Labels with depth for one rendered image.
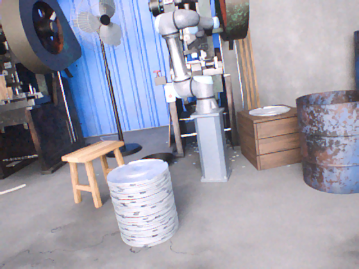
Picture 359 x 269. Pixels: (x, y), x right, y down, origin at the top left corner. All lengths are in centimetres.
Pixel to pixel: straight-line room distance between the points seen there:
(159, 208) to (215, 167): 65
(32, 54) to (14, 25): 25
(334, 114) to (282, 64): 249
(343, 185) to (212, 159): 76
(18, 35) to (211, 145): 180
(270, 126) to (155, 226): 100
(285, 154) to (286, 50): 219
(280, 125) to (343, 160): 52
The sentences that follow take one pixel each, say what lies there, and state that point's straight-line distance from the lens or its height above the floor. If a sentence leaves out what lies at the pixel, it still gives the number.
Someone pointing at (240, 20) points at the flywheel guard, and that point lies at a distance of 231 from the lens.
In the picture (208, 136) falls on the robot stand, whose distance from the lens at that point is 172.
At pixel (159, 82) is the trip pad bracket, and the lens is 231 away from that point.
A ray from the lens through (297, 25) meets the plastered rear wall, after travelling 396.
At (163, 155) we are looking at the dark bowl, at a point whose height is 5.
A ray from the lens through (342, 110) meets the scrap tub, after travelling 145.
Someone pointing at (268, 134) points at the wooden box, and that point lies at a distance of 185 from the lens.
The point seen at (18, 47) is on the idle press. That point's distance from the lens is 265.
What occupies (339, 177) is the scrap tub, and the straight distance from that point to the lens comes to 157.
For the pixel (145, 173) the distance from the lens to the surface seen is 125.
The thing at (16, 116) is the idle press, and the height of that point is 57.
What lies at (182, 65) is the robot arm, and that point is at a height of 76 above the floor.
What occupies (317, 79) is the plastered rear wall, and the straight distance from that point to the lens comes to 405.
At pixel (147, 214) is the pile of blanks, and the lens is 123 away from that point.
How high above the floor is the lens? 75
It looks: 13 degrees down
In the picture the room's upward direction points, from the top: 9 degrees counter-clockwise
